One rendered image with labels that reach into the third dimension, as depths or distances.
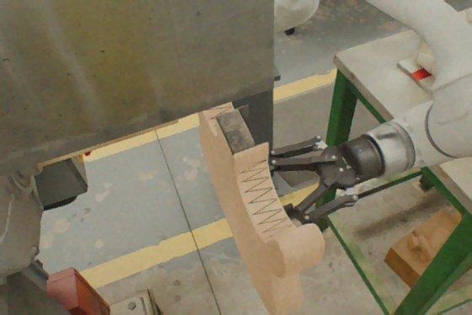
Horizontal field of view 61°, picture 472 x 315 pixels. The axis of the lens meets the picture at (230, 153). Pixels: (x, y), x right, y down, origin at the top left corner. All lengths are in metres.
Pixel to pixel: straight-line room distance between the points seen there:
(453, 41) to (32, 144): 0.54
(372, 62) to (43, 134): 0.94
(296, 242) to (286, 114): 1.89
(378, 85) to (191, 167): 1.23
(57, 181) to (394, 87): 0.80
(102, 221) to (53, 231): 0.23
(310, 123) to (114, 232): 1.15
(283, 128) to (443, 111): 1.60
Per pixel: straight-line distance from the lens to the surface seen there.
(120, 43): 0.28
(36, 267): 1.10
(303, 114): 2.27
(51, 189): 0.89
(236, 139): 0.46
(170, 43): 0.28
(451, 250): 1.03
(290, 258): 0.40
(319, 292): 1.73
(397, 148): 0.71
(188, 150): 2.14
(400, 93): 1.06
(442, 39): 0.65
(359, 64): 1.12
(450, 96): 0.63
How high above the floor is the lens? 1.61
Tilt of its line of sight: 50 degrees down
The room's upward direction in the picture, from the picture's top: 7 degrees counter-clockwise
